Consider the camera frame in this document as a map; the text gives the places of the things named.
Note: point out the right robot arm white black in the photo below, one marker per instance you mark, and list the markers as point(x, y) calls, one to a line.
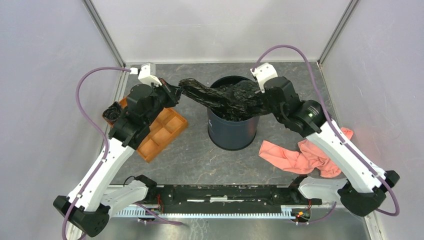
point(366, 187)

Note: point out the right aluminium corner post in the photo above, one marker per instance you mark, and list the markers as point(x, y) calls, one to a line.
point(345, 17)

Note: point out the pink cloth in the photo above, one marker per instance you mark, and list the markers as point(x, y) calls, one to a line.
point(302, 162)

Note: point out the aluminium corner post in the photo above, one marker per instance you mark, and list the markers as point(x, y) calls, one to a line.
point(345, 17)
point(101, 27)

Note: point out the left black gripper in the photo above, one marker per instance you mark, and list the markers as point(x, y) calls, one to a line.
point(173, 93)

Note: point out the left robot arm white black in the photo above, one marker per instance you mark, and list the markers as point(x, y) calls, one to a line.
point(87, 207)

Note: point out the white toothed cable duct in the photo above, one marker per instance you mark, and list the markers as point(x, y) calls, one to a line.
point(134, 211)

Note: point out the dark blue trash bin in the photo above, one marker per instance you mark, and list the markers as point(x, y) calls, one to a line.
point(231, 135)

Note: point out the orange compartment tray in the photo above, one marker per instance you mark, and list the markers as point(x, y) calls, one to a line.
point(165, 128)

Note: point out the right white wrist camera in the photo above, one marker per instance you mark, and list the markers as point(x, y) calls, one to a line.
point(263, 73)

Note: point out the black trash bag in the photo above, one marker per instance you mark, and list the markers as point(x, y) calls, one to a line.
point(233, 102)

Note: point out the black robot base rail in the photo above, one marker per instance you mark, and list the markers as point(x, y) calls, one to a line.
point(225, 199)

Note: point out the left aluminium corner post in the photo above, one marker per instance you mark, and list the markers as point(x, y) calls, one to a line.
point(101, 27)

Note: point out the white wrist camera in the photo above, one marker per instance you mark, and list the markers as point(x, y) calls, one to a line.
point(147, 75)
point(263, 73)

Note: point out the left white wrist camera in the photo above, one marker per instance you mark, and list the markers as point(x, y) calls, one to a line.
point(147, 75)

